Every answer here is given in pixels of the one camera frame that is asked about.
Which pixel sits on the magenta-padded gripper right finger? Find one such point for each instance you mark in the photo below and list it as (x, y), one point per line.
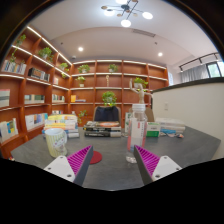
(163, 166)

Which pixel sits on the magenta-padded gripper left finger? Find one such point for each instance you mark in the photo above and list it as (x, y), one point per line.
(60, 166)

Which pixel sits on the clear plastic water bottle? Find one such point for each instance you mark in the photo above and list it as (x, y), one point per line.
(136, 130)

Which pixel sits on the yellow striped white mug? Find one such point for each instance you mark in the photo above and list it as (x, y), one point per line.
(55, 141)

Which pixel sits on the flat round red coaster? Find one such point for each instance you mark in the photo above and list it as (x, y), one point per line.
(96, 157)

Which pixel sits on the small green-white box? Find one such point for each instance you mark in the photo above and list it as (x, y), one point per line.
(153, 129)

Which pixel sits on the stack of colourful books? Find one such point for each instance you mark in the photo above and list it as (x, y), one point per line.
(61, 125)

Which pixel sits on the stack of white boxes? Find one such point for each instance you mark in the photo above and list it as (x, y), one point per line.
(170, 125)

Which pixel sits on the brown cardboard box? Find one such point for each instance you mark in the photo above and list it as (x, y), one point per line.
(150, 115)

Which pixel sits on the stack of dark books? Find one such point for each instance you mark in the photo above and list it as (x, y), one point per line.
(101, 129)

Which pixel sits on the tall green-white drink carton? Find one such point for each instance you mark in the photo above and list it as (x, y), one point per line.
(127, 121)

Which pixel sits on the dark office chair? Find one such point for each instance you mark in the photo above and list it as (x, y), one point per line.
(106, 114)

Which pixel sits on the wooden artist mannequin figure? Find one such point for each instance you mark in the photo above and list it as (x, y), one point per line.
(141, 93)

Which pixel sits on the orange wooden shelf unit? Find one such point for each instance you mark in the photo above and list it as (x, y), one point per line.
(100, 83)

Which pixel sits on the grey window curtain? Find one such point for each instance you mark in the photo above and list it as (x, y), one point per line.
(195, 73)

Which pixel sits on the round recessed ceiling light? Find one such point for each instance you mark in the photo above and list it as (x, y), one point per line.
(160, 54)
(80, 49)

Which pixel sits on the ceiling air vent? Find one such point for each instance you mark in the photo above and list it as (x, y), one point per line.
(143, 32)

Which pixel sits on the branched globe ceiling lamp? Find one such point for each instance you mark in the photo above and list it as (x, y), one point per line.
(126, 11)

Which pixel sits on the white wall switch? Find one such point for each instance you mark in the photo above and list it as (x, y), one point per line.
(166, 106)

